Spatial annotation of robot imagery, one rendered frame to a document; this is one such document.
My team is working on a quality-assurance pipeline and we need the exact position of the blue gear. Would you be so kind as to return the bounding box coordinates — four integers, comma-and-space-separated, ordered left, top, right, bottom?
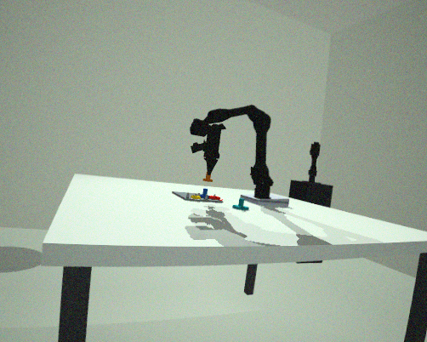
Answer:
200, 188, 208, 198

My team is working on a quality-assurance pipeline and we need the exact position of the orange gear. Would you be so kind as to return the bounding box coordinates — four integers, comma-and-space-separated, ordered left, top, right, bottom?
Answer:
203, 172, 213, 182

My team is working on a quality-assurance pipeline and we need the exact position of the cyan gear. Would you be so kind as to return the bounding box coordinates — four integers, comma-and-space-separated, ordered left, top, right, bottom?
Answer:
232, 198, 249, 211

